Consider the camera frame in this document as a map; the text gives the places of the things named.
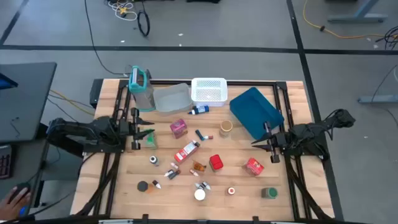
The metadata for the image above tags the black coiled cable loop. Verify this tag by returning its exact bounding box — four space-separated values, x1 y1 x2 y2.
136 0 151 38

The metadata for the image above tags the teal-handled metal box grater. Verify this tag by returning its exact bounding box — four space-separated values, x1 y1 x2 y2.
128 65 156 113

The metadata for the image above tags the white-lidded seasoning glass jar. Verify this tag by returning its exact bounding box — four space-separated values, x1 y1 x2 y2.
193 188 206 202

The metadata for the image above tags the black floor cable tangle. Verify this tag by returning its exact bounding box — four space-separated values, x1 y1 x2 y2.
374 26 398 50

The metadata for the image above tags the red and white cereal box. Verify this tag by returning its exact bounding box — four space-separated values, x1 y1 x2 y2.
174 140 201 164

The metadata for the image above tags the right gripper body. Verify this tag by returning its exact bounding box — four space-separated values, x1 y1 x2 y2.
264 121 292 164

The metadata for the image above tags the yellow extension cable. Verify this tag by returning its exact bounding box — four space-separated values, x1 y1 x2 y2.
303 0 398 40

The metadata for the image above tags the person's hand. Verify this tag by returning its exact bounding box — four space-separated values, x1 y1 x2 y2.
0 185 32 222

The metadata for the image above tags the white cable bundle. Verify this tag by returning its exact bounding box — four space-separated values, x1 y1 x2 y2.
106 0 139 22

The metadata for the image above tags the thin yellow floor cable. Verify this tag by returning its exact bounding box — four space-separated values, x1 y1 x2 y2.
49 89 96 116

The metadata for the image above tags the white perforated plastic basket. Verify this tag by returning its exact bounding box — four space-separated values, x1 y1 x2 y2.
190 77 229 108

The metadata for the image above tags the pink mini cereal box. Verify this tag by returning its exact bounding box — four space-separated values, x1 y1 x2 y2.
169 118 188 139

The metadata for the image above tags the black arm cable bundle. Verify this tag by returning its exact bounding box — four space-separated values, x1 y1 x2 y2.
76 151 123 217
284 154 332 220

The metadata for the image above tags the dark grey desk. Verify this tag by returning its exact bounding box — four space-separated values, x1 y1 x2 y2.
0 62 58 144

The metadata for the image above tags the black keyboard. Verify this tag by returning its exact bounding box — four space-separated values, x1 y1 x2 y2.
0 144 13 180

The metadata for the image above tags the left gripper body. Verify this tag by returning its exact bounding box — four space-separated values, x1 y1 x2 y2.
119 107 141 151

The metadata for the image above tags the grey plastic bin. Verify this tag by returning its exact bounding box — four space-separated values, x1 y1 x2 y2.
152 82 193 113

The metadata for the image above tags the black computer monitor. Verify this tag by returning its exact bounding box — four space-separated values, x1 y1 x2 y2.
0 72 19 91

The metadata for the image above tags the green-lidded spice jar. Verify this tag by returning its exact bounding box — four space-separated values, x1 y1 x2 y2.
261 187 279 200

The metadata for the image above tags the blue food colouring bottle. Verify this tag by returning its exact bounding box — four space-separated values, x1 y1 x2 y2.
187 105 210 116

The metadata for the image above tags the red-lidded smoked paprika tin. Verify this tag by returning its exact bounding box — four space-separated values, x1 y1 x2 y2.
208 154 224 172

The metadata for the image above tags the long black floor cable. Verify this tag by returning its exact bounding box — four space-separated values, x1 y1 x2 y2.
83 0 131 77

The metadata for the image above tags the green mini cereal box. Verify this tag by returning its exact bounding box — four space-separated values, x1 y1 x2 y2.
143 129 159 149

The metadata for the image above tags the black computer mouse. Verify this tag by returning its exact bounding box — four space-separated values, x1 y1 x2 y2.
7 182 32 217

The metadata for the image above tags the small amber glass bottle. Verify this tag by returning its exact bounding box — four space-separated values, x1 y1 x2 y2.
192 160 207 173

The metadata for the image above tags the black-lidded orange spice jar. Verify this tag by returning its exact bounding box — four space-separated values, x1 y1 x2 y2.
137 180 155 194

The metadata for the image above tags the grey-blue desk leg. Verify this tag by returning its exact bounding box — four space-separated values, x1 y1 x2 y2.
325 0 389 24
357 95 398 104

